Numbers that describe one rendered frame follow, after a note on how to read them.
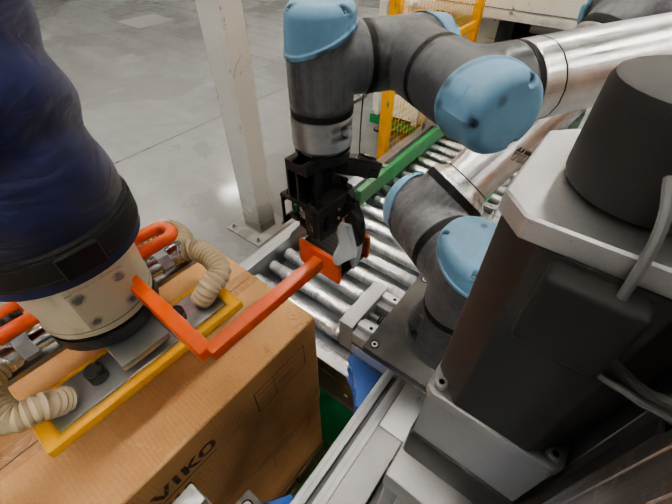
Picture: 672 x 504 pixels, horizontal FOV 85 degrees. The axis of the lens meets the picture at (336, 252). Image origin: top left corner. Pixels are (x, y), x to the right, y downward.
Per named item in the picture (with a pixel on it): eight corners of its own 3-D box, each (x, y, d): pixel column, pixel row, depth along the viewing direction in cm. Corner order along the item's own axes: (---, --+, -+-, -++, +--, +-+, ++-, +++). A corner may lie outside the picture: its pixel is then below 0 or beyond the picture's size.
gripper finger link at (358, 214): (341, 244, 58) (324, 194, 53) (348, 238, 58) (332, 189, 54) (364, 249, 54) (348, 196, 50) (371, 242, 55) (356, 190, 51)
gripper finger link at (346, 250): (334, 284, 57) (315, 234, 53) (357, 263, 61) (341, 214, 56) (348, 289, 55) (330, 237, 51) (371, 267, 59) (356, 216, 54)
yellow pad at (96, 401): (212, 281, 74) (205, 264, 70) (244, 307, 69) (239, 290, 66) (26, 413, 56) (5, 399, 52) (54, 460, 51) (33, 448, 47)
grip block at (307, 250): (331, 235, 68) (331, 214, 65) (369, 256, 64) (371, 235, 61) (300, 260, 63) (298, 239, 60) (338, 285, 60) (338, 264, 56)
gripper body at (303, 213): (282, 224, 54) (272, 150, 46) (321, 197, 59) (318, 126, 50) (321, 247, 51) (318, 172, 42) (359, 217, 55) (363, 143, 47)
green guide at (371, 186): (474, 93, 267) (477, 80, 260) (488, 97, 262) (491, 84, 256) (341, 198, 176) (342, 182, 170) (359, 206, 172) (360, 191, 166)
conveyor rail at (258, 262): (464, 112, 278) (471, 87, 265) (471, 114, 276) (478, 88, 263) (229, 309, 148) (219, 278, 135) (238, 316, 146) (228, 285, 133)
